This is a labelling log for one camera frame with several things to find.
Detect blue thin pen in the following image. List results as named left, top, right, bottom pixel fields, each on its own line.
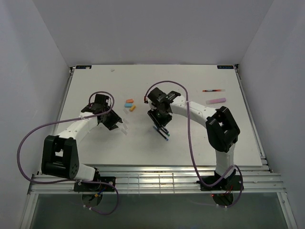
left=153, top=126, right=169, bottom=141

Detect green thin pen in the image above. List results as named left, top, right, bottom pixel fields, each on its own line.
left=160, top=127, right=170, bottom=136

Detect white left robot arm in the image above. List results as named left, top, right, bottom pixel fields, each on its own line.
left=41, top=110, right=122, bottom=191

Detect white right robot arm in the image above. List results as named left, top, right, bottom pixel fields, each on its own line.
left=144, top=91, right=240, bottom=189

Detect orange thin pen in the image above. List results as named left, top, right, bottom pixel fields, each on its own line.
left=202, top=89, right=225, bottom=93

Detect cream highlighter cap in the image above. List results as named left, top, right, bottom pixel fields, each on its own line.
left=129, top=105, right=136, bottom=112

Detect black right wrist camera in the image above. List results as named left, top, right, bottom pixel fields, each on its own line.
left=147, top=87, right=166, bottom=105

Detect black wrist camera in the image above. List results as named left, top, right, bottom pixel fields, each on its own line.
left=147, top=87, right=166, bottom=105
left=92, top=94, right=111, bottom=110

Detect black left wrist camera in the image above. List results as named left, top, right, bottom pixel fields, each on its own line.
left=92, top=94, right=111, bottom=110

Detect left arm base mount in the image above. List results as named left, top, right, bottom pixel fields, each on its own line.
left=73, top=177, right=116, bottom=193

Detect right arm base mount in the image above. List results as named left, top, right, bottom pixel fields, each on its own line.
left=197, top=173, right=244, bottom=191

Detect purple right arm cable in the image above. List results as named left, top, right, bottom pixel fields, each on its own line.
left=144, top=81, right=244, bottom=208

